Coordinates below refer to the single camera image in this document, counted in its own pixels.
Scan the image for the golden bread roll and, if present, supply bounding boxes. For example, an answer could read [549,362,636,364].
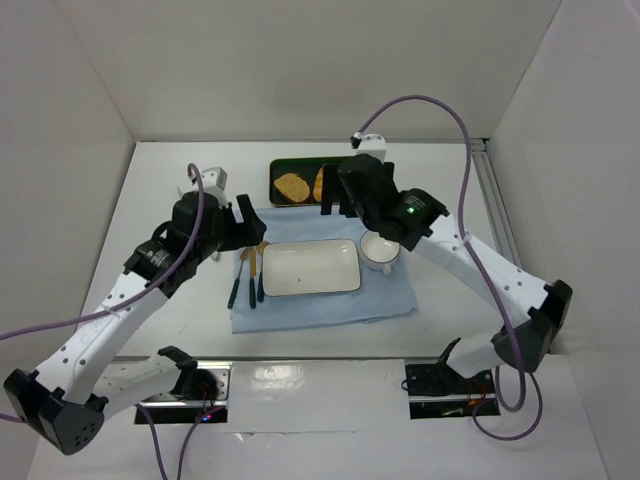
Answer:
[312,167,324,203]

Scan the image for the metal food tongs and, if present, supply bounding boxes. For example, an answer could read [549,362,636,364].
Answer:
[176,186,220,262]

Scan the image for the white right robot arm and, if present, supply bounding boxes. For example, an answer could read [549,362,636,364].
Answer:
[321,154,573,379]

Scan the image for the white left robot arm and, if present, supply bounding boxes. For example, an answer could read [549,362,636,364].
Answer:
[3,192,266,455]

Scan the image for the toast bread slice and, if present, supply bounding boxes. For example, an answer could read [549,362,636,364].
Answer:
[274,173,311,203]

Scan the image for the dark green rectangular tray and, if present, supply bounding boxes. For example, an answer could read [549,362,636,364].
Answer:
[269,156,346,207]

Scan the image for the white ceramic cup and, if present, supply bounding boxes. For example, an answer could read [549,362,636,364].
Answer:
[359,231,400,275]

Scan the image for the white rectangular plate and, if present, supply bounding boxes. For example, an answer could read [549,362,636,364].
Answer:
[262,238,361,297]

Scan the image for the light blue cloth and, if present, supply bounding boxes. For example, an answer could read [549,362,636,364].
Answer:
[230,206,418,334]

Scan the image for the gold spoon green handle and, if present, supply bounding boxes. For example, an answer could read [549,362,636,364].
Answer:
[256,240,269,303]

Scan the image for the gold knife green handle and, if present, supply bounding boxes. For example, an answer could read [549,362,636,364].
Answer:
[249,247,257,309]

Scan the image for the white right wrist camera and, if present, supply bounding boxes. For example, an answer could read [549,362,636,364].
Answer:
[350,132,387,162]

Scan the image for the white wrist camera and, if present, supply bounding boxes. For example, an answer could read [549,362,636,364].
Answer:
[183,164,227,206]
[350,132,387,162]

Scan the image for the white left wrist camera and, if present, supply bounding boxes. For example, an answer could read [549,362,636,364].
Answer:
[183,164,227,206]

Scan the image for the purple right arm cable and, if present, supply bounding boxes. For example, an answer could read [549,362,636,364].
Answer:
[359,94,544,441]

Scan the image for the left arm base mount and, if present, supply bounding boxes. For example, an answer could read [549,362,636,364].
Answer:
[141,360,232,425]

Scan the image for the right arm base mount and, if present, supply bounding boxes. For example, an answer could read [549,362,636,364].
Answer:
[400,363,500,420]

